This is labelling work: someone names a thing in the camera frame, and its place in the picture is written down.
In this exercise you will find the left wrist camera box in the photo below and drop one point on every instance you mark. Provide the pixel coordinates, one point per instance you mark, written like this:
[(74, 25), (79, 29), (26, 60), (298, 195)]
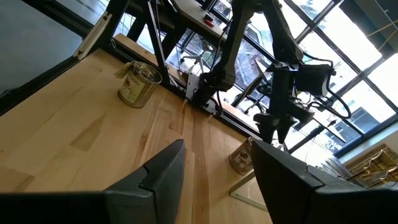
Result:
[(312, 79)]

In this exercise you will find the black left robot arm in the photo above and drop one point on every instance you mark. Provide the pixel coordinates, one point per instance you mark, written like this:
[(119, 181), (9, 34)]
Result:
[(230, 46)]

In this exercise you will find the office chair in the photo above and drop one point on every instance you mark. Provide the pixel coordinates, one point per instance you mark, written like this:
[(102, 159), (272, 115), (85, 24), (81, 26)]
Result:
[(199, 54)]

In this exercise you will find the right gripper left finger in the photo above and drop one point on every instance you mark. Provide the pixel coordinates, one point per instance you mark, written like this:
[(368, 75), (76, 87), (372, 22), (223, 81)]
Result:
[(149, 193)]

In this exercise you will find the silver bracket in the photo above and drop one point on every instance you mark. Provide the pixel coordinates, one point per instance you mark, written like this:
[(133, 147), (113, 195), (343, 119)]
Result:
[(91, 35)]

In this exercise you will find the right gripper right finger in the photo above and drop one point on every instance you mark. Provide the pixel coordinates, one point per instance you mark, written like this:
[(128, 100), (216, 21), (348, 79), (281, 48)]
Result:
[(295, 193)]

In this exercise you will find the grey desk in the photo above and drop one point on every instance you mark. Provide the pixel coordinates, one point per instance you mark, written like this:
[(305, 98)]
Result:
[(192, 12)]

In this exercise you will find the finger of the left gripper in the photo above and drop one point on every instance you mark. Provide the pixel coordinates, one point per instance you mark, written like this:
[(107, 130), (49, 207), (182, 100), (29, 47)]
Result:
[(267, 126), (284, 129)]

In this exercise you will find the red tool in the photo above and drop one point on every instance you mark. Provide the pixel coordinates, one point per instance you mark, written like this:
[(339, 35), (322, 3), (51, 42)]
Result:
[(208, 22)]

